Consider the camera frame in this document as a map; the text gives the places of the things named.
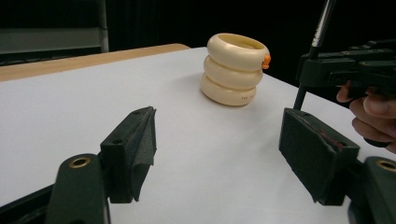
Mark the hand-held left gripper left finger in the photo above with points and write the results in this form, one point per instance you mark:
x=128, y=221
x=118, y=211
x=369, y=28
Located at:
x=130, y=155

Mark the cream ringed pen holder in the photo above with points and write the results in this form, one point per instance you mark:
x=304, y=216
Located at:
x=235, y=70

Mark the white table sheet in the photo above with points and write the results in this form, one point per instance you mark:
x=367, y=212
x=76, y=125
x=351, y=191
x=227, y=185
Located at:
x=186, y=140

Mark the black pen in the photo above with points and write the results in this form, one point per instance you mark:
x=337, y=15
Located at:
x=320, y=28

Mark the wooden table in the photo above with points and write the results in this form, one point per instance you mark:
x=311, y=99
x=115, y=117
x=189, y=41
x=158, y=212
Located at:
x=77, y=62

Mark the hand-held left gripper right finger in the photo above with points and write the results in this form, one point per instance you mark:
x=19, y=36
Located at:
x=317, y=155

